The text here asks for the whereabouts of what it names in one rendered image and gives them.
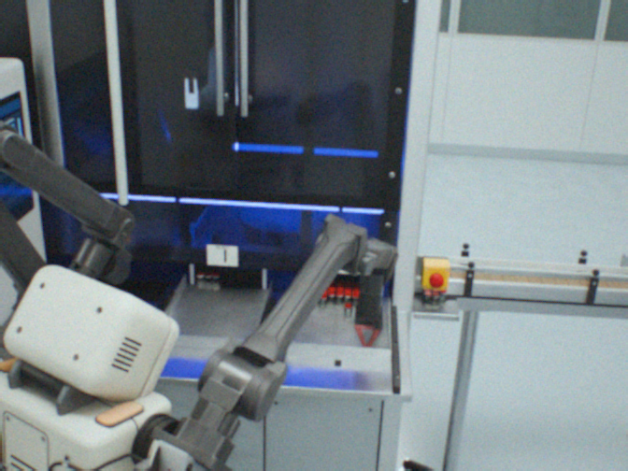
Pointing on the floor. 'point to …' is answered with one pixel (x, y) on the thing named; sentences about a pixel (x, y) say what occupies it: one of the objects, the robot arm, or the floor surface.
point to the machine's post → (411, 195)
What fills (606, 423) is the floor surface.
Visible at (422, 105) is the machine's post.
